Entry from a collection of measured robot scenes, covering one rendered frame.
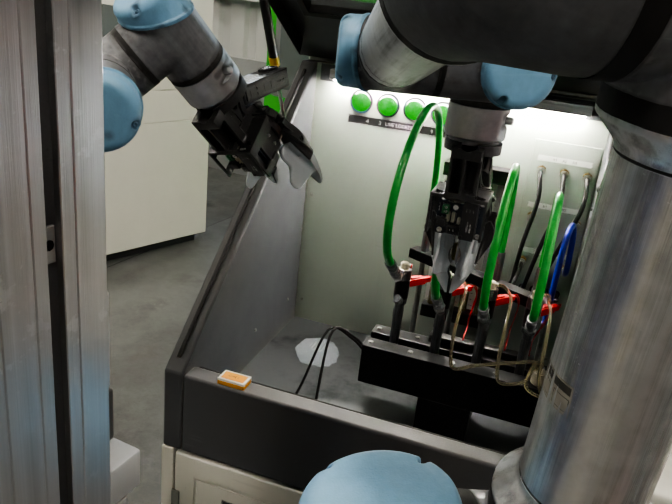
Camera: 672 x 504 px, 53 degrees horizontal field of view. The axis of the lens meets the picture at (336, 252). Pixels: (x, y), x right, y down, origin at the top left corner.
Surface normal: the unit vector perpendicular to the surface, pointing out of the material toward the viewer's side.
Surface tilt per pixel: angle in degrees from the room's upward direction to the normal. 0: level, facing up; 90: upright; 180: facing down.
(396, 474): 7
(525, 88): 90
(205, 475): 90
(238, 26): 90
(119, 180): 90
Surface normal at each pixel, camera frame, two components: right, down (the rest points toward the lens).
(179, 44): 0.47, 0.58
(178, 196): 0.76, 0.30
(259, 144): 0.85, 0.05
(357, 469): -0.03, -0.93
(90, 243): 0.89, 0.25
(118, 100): 0.29, 0.38
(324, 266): -0.32, 0.31
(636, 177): -0.89, 0.11
